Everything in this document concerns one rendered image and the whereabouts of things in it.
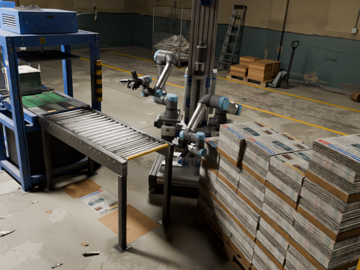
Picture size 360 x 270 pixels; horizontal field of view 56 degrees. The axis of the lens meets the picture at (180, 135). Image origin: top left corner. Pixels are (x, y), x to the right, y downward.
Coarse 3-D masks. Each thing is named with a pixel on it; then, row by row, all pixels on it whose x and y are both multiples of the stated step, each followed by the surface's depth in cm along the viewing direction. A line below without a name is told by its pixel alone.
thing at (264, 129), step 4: (248, 124) 266; (252, 124) 266; (256, 124) 266; (260, 124) 266; (264, 124) 267; (256, 128) 259; (260, 128) 259; (264, 128) 259; (268, 128) 260; (272, 128) 261; (264, 132) 251; (268, 132) 252; (272, 132) 252; (276, 132) 253
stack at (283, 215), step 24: (216, 144) 284; (216, 168) 279; (240, 168) 247; (216, 192) 283; (264, 192) 225; (216, 216) 287; (240, 216) 254; (288, 216) 205; (216, 240) 294; (240, 240) 257; (264, 240) 229; (264, 264) 232
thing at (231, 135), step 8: (224, 128) 256; (232, 128) 255; (240, 128) 256; (224, 136) 256; (232, 136) 246; (240, 136) 242; (248, 136) 242; (224, 144) 258; (232, 144) 248; (240, 144) 239; (232, 152) 249; (240, 152) 242; (240, 160) 245
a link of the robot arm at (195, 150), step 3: (192, 147) 280; (195, 147) 278; (198, 147) 275; (201, 147) 275; (192, 150) 280; (195, 150) 278; (198, 150) 276; (201, 150) 275; (204, 150) 275; (195, 153) 280; (198, 153) 276; (201, 153) 274; (204, 153) 277
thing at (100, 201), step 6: (96, 192) 355; (102, 192) 356; (84, 198) 344; (90, 198) 344; (96, 198) 345; (102, 198) 346; (108, 198) 347; (114, 198) 347; (90, 204) 335; (96, 204) 336; (102, 204) 336; (108, 204) 337; (114, 204) 337; (96, 210) 326; (102, 210) 327; (108, 210) 328
